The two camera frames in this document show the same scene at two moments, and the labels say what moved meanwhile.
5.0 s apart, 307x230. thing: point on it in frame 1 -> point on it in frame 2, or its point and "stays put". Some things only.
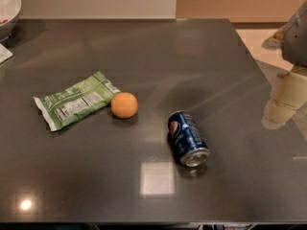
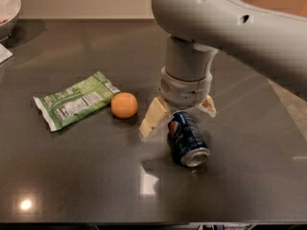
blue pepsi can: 187,140 stays put
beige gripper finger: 289,94 -> 154,114
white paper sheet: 5,54 stays put
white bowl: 10,11 stays put
